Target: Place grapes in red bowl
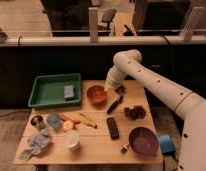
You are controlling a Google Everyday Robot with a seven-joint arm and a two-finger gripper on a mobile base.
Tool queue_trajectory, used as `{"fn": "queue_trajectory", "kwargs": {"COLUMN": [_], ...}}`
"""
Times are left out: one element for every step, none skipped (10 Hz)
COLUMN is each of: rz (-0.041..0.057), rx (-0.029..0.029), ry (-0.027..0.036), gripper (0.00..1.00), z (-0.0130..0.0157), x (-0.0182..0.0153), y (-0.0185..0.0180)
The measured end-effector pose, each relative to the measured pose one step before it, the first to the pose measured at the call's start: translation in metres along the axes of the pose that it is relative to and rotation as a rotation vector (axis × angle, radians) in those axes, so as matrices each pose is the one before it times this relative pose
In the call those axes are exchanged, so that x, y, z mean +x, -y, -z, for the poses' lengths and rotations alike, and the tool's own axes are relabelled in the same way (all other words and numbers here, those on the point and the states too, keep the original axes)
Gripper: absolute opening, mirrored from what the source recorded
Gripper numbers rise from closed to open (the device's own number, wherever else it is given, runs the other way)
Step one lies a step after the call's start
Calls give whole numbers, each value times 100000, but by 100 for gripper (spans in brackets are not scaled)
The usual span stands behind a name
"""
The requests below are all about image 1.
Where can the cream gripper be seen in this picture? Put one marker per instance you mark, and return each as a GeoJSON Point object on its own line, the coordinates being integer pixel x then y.
{"type": "Point", "coordinates": [108, 86]}

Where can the dark grape bunch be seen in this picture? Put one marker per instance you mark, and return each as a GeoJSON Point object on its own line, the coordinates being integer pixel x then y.
{"type": "Point", "coordinates": [137, 112]}

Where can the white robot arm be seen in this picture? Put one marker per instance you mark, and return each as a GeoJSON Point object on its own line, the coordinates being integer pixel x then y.
{"type": "Point", "coordinates": [188, 105]}

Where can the red bowl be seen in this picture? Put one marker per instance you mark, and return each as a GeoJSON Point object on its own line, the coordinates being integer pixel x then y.
{"type": "Point", "coordinates": [96, 94]}

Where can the purple bowl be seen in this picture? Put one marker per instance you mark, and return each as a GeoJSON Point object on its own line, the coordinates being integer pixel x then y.
{"type": "Point", "coordinates": [143, 142]}

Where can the blue sponge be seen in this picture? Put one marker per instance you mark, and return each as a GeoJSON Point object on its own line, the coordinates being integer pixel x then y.
{"type": "Point", "coordinates": [69, 92]}

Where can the black remote control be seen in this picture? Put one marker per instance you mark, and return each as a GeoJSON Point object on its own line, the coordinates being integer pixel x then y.
{"type": "Point", "coordinates": [113, 129]}

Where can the orange carrot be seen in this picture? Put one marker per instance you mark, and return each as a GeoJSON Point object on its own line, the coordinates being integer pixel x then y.
{"type": "Point", "coordinates": [65, 118]}

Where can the yellow apple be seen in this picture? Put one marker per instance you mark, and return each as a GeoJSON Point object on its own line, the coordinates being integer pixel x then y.
{"type": "Point", "coordinates": [68, 125]}

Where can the green plastic tray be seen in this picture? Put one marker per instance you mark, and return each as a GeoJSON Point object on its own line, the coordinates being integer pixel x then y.
{"type": "Point", "coordinates": [48, 91]}

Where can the white cup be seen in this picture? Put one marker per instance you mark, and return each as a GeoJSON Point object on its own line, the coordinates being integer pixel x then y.
{"type": "Point", "coordinates": [72, 140]}

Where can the blue plastic cup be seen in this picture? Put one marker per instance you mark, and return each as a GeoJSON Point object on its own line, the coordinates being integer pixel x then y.
{"type": "Point", "coordinates": [54, 120]}

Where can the black office chair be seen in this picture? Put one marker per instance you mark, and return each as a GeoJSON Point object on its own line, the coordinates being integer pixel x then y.
{"type": "Point", "coordinates": [107, 18]}

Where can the small metal cup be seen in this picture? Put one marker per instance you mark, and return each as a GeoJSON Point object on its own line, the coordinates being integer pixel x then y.
{"type": "Point", "coordinates": [38, 122]}

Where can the crumpled blue cloth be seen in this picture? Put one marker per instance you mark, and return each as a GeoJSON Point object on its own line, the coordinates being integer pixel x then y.
{"type": "Point", "coordinates": [37, 143]}

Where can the black handled kitchen tool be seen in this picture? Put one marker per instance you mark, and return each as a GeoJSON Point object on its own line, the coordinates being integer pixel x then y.
{"type": "Point", "coordinates": [120, 94]}

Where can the white horizontal rail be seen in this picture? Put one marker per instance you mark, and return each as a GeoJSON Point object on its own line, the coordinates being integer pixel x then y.
{"type": "Point", "coordinates": [101, 41]}

